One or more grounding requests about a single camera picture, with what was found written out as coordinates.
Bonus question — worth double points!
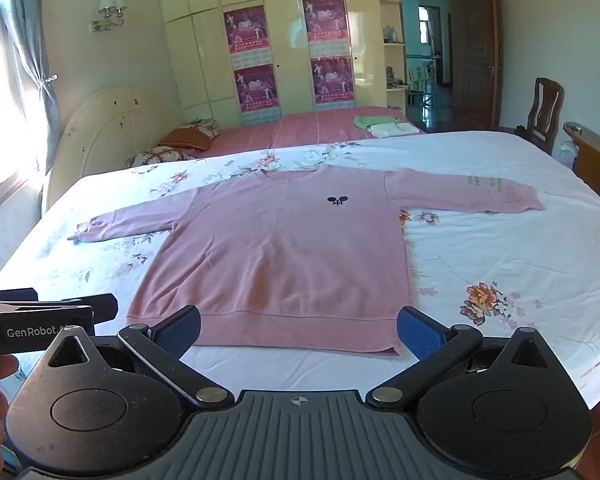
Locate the pink striped bed cover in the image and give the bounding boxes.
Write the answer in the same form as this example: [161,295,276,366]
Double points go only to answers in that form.
[200,106,426,158]

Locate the pink wall poster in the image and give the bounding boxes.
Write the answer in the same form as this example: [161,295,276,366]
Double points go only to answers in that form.
[233,64,281,126]
[310,56,356,113]
[302,0,349,58]
[223,6,268,68]

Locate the pink sweater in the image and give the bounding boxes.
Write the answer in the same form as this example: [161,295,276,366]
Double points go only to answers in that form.
[67,167,547,359]

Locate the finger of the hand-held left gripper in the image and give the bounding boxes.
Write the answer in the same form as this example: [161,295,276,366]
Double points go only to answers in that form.
[0,287,37,303]
[40,294,119,325]

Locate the green folded cloth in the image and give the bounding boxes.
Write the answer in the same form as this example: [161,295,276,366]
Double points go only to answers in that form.
[354,115,404,130]

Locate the brown wooden cabinet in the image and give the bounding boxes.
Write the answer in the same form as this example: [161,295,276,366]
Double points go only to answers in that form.
[562,121,600,204]

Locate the floral white bed sheet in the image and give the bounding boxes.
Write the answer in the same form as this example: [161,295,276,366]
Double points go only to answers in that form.
[0,130,600,409]

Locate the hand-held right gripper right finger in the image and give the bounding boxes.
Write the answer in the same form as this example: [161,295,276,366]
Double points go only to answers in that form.
[366,306,556,409]

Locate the grey curtain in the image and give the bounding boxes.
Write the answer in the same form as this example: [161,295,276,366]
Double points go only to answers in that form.
[5,0,62,175]

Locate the white folded cloth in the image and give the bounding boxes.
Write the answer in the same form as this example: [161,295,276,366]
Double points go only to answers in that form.
[369,122,422,137]

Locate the window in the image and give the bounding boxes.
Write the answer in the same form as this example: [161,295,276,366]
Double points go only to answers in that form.
[0,4,40,203]

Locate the cream wardrobe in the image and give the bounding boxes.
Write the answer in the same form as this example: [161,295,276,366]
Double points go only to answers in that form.
[152,0,387,122]

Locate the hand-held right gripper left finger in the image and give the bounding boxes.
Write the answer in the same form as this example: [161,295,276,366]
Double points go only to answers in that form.
[46,305,235,409]

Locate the dark wooden chair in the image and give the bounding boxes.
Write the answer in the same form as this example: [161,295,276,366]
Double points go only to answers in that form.
[514,77,565,154]

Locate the patterned cushion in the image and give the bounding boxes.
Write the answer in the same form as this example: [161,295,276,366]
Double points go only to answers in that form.
[184,118,221,139]

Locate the plaid pillow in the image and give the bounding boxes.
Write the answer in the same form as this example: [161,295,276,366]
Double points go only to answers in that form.
[126,146,197,169]

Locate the brown pillow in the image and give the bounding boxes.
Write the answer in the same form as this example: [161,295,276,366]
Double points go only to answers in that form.
[157,127,221,152]

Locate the cream bed headboard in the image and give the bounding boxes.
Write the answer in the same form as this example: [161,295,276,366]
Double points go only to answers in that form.
[45,85,183,211]

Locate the wall lamp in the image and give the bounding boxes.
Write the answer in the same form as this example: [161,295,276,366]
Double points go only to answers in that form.
[91,0,129,34]

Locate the brown wooden door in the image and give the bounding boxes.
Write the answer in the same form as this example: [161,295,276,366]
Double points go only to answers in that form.
[451,0,502,133]

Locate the cream open shelf unit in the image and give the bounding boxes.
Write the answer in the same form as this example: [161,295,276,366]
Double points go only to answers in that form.
[375,0,412,111]

